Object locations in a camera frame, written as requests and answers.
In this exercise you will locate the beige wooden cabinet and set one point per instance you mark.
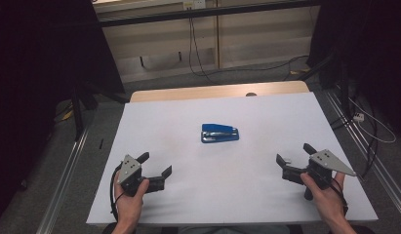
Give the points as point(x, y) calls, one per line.
point(253, 42)

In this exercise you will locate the person's lap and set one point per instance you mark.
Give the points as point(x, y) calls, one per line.
point(233, 230)

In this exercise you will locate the aluminium floor rail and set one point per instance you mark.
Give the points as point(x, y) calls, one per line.
point(367, 149)
point(63, 182)

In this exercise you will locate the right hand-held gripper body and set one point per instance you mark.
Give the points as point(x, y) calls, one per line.
point(326, 161)

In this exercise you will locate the wooden table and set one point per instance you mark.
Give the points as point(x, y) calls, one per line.
point(188, 92)

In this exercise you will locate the person's right hand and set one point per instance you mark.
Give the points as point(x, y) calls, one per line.
point(331, 201)

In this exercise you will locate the white table cover sheet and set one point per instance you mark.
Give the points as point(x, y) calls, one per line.
point(204, 182)

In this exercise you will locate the person's left hand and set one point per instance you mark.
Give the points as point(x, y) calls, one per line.
point(129, 208)

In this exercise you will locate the silver staple strip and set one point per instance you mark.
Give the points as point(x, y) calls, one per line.
point(287, 160)

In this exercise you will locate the black metal stand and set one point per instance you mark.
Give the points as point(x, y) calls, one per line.
point(79, 110)

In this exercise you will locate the white power strip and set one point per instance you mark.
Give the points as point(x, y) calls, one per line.
point(359, 117)

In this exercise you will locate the yellow floor tape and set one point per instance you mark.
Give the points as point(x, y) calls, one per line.
point(299, 71)
point(68, 115)

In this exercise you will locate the white wall socket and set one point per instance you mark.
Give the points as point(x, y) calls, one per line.
point(193, 4)

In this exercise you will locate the black horizontal bar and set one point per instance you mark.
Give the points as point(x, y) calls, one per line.
point(204, 13)

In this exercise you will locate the blue stapler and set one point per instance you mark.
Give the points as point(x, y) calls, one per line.
point(219, 133)

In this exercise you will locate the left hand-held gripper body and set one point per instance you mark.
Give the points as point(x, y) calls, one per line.
point(129, 167)

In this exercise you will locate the black curtain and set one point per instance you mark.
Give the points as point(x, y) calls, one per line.
point(35, 65)
point(367, 42)

